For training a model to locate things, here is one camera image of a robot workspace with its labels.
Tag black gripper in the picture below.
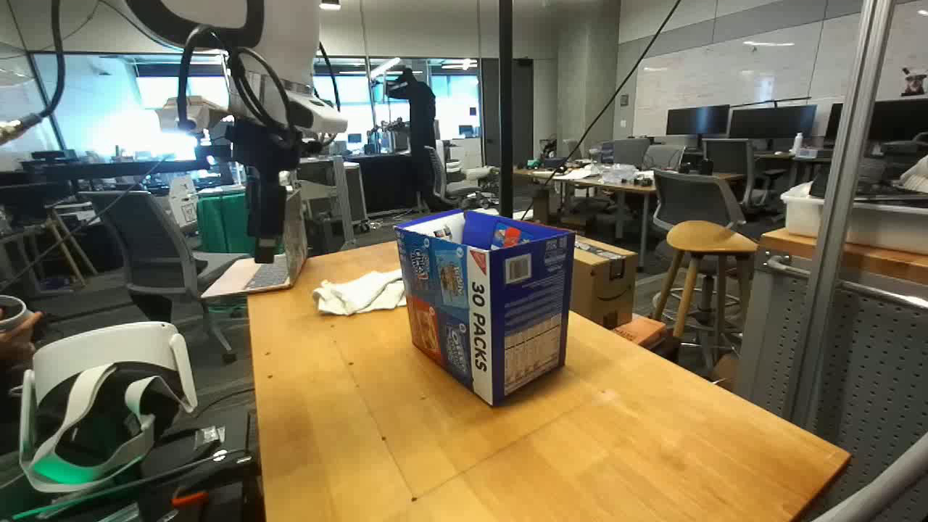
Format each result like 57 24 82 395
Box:
230 116 301 267

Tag white cloth rag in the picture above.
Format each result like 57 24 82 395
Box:
312 270 408 319

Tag blue snack pack cardboard box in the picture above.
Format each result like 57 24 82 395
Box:
393 208 578 409

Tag open laptop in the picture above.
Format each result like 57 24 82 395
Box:
199 185 312 302

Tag green storage bin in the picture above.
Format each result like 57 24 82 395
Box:
195 185 256 256

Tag grey office chair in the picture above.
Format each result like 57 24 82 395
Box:
701 135 760 208
649 172 749 241
96 189 243 363

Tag dark standing figure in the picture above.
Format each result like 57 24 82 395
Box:
383 70 454 214

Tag white VR headset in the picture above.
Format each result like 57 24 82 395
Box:
15 319 199 496

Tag black pole stand with base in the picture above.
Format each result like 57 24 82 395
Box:
496 0 515 221

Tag cluttered wooden desk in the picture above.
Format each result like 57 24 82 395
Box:
511 160 660 270

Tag black computer monitor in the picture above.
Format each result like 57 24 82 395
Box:
824 95 928 144
726 101 820 144
663 101 733 138

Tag wooden stool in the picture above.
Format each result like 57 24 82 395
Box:
652 217 760 372

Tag white plastic tub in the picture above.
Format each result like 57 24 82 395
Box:
779 179 928 256

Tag wooden workbench top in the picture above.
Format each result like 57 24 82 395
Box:
756 227 928 286

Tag grey perforated panel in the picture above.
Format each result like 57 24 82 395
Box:
737 256 928 486

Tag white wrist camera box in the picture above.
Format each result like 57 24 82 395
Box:
283 89 351 141

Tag aluminium frame bar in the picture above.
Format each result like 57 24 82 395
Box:
815 431 928 522
786 0 897 424

